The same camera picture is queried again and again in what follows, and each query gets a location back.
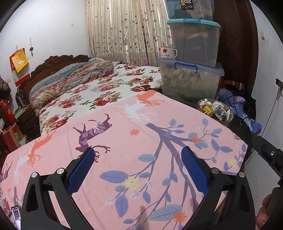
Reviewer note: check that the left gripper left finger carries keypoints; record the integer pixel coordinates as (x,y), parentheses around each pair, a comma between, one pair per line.
(37,209)

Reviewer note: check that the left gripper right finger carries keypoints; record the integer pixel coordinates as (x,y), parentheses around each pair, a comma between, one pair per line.
(227,201)

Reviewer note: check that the beige round trash bin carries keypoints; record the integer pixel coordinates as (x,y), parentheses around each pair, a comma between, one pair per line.
(222,113)

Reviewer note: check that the person right hand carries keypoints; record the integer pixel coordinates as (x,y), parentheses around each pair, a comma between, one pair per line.
(261,217)

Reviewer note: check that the blue clothes pile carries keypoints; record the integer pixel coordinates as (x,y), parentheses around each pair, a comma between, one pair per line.
(242,105)

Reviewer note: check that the red gift bag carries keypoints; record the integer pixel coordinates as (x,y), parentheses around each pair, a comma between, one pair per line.
(10,138)

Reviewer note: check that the yellow snack box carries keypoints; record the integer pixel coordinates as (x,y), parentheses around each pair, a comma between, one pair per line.
(208,110)

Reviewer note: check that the pink patterned table cloth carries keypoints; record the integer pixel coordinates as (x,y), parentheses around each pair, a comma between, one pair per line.
(138,180)

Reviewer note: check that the dark wooden door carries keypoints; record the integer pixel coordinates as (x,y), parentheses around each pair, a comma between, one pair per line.
(238,44)

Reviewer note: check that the dark wooden headboard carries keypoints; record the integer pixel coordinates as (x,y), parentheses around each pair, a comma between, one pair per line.
(50,66)

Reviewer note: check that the folded patterned quilt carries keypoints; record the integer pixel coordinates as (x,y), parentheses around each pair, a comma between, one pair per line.
(68,78)

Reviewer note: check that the clear bin teal lid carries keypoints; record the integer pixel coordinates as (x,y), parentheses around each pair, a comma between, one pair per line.
(195,40)

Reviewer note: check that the white enamel mug red star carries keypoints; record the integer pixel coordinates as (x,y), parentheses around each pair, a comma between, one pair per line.
(168,53)

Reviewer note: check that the floral bed sheet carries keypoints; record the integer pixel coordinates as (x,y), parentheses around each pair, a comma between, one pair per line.
(126,81)

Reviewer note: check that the top clear storage bin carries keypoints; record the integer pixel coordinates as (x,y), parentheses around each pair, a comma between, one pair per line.
(190,9)

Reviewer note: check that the beige patterned curtain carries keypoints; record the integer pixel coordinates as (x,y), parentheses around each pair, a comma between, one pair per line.
(129,31)

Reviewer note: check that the clear bin blue handle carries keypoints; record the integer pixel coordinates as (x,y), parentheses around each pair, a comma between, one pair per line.
(182,80)

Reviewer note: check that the red yellow wall calendar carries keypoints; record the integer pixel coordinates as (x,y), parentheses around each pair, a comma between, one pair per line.
(19,67)

